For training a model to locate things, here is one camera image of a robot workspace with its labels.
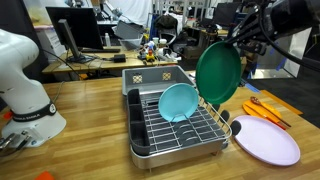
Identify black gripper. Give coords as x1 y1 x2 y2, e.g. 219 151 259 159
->
226 17 278 56

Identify dark green plate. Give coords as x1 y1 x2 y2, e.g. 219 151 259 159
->
195 40 242 105

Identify orange plate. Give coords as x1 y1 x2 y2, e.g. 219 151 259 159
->
242 99 283 129

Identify light blue plate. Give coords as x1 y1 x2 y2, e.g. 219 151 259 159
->
157 82 200 123

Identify large lilac plate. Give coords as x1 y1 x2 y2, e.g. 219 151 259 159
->
233 114 301 167

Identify blue tape patch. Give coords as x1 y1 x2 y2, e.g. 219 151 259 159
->
244 82 262 94

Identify wooden spoon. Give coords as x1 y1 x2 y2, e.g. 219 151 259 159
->
250 96 292 128

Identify black office chair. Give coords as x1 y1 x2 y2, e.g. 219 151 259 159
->
153 14 180 46

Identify colourful toy figure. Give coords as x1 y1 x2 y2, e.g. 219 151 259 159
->
144 40 158 64

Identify grey plastic bin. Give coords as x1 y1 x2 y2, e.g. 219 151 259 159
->
121 65 198 98

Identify clear plastic tub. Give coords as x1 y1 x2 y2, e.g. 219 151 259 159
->
118 37 145 52

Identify white fabric sheet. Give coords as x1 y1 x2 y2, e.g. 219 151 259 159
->
108 0 154 28

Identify grey tilted case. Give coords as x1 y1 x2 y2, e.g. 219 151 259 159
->
114 20 145 40

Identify black power adapter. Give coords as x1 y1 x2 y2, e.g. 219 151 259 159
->
113 53 127 64

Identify small clear bottle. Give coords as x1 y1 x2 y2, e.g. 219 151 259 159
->
104 32 112 48

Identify black keyboard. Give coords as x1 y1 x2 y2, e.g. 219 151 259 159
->
79 47 121 54

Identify wooden background desk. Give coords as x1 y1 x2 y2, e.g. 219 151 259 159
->
42 49 179 75

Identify black computer monitor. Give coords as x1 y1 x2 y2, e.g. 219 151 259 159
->
45 6 104 64

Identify small orange object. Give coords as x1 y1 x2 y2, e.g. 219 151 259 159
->
34 170 55 180

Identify small orange tag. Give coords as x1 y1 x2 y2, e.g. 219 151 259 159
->
2 110 14 121

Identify metal table clamp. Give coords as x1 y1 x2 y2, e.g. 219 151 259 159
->
0 131 29 157

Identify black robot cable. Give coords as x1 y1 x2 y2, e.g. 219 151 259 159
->
258 6 320 72

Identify red handled knife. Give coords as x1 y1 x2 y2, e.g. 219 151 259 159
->
244 101 288 131

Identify grey wire dish drainer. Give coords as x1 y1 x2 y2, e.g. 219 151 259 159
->
126 85 233 171

